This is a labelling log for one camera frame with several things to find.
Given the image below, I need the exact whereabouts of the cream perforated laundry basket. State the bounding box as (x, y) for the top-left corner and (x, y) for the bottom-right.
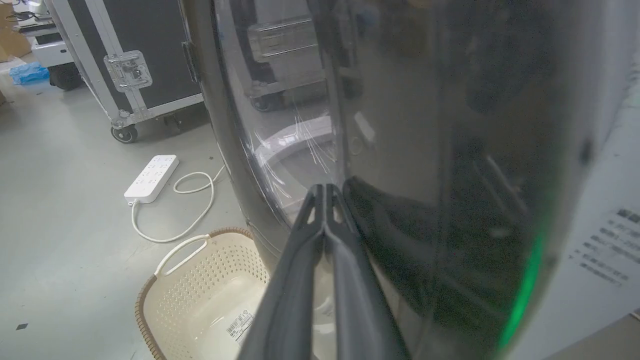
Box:
(134, 227), (272, 360)

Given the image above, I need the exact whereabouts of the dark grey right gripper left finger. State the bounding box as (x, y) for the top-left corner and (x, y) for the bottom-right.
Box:
(238, 183), (327, 360)

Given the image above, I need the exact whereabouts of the blue plastic bag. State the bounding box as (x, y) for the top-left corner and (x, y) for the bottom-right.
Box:
(9, 61), (51, 85)

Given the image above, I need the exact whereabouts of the brown cardboard box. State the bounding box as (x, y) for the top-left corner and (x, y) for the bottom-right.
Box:
(0, 2), (32, 63)

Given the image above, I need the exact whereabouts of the dark glass washing machine door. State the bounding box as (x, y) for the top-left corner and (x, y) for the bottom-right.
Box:
(181, 0), (632, 360)

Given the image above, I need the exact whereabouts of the white power strip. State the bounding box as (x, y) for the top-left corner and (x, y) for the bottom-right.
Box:
(124, 154), (180, 205)

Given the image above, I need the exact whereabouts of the black flight case on wheels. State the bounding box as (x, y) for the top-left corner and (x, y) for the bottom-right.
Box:
(45, 0), (206, 145)

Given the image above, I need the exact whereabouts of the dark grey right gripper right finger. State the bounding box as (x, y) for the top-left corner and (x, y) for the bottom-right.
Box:
(325, 183), (412, 360)

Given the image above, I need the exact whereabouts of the white power strip cable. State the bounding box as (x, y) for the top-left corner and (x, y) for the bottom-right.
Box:
(130, 165), (227, 244)

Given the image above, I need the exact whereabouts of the white washing machine body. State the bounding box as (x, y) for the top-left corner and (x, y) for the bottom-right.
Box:
(505, 50), (640, 360)

